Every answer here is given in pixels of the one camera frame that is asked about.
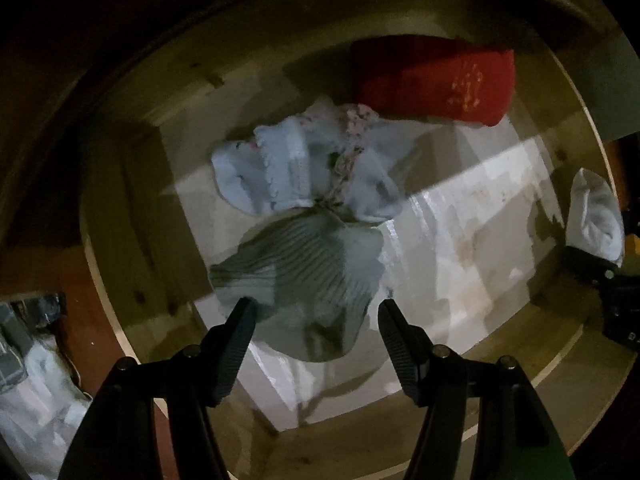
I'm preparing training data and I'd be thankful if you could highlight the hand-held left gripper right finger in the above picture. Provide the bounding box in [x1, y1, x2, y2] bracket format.
[376, 299, 583, 480]

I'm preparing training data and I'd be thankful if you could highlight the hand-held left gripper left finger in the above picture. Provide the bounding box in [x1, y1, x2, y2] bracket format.
[59, 297, 258, 480]

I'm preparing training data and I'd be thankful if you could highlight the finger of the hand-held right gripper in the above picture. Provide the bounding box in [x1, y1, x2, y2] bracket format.
[564, 245, 622, 292]

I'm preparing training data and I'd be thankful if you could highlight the white sock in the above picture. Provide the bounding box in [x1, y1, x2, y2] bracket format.
[565, 166, 626, 268]

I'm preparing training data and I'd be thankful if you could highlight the grey ribbed sock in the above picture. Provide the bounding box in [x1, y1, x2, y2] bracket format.
[207, 209, 386, 363]

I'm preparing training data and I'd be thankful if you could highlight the wooden drawer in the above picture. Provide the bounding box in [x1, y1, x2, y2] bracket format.
[77, 0, 640, 480]

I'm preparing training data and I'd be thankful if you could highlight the red sock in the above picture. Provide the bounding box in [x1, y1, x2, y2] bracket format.
[349, 34, 516, 128]

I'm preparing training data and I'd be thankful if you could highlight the light blue scalloped sock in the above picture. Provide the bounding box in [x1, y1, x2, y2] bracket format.
[210, 114, 323, 217]

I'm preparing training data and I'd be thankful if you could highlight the light sock with floral trim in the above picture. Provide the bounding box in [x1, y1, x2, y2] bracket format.
[305, 101, 417, 226]

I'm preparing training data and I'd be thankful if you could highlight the white floral cloth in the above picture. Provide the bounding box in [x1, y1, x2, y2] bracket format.
[0, 332, 93, 480]

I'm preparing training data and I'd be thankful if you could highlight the plaid cloth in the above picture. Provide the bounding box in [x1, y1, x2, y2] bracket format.
[0, 305, 36, 396]

